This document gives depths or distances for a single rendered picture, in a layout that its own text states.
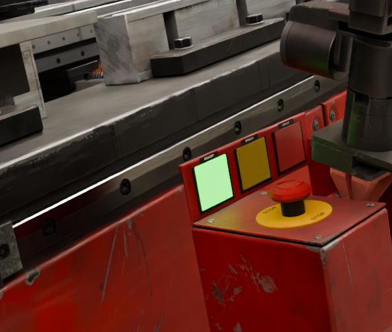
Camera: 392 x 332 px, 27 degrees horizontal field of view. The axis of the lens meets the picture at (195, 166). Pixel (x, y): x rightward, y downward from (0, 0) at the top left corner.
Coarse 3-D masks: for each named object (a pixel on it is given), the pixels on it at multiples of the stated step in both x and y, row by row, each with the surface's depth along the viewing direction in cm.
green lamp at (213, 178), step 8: (216, 160) 80; (224, 160) 81; (200, 168) 79; (208, 168) 80; (216, 168) 80; (224, 168) 81; (200, 176) 79; (208, 176) 80; (216, 176) 80; (224, 176) 81; (200, 184) 79; (208, 184) 80; (216, 184) 80; (224, 184) 81; (200, 192) 79; (208, 192) 80; (216, 192) 81; (224, 192) 81; (200, 200) 79; (208, 200) 80; (216, 200) 81
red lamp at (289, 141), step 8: (288, 128) 88; (296, 128) 89; (280, 136) 87; (288, 136) 88; (296, 136) 89; (280, 144) 87; (288, 144) 88; (296, 144) 89; (280, 152) 87; (288, 152) 88; (296, 152) 89; (280, 160) 87; (288, 160) 88; (296, 160) 89; (280, 168) 88; (288, 168) 88
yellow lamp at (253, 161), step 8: (248, 144) 84; (256, 144) 84; (264, 144) 85; (240, 152) 83; (248, 152) 84; (256, 152) 85; (264, 152) 85; (240, 160) 83; (248, 160) 84; (256, 160) 85; (264, 160) 86; (240, 168) 83; (248, 168) 84; (256, 168) 85; (264, 168) 86; (240, 176) 83; (248, 176) 84; (256, 176) 85; (264, 176) 86; (248, 184) 84
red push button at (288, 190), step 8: (280, 184) 76; (288, 184) 75; (296, 184) 75; (304, 184) 75; (272, 192) 75; (280, 192) 74; (288, 192) 74; (296, 192) 74; (304, 192) 74; (280, 200) 74; (288, 200) 74; (296, 200) 74; (288, 208) 75; (296, 208) 75; (304, 208) 76; (288, 216) 75
